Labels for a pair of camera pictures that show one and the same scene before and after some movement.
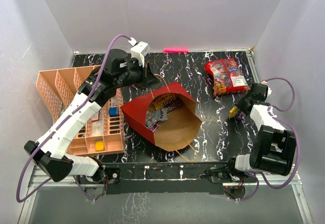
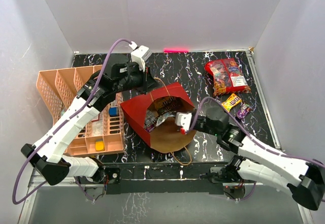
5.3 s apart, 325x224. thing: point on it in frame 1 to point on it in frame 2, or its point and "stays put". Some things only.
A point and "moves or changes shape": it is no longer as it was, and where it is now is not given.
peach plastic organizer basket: (104, 134) stays put
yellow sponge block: (99, 146) stays put
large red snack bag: (228, 77) stays put
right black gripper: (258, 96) to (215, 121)
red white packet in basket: (96, 117) stays put
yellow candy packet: (233, 112) moves or changes shape
